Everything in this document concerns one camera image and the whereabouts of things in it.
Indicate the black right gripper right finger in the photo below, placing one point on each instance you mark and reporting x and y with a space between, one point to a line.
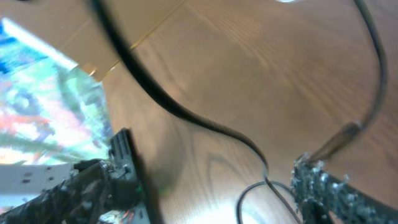
320 197

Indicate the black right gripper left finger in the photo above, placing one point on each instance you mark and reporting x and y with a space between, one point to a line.
81 197

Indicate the white power strip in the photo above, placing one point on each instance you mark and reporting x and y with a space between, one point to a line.
32 179

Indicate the brown cardboard side panel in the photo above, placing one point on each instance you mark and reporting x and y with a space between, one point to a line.
72 28

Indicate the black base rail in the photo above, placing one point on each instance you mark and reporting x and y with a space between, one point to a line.
133 198

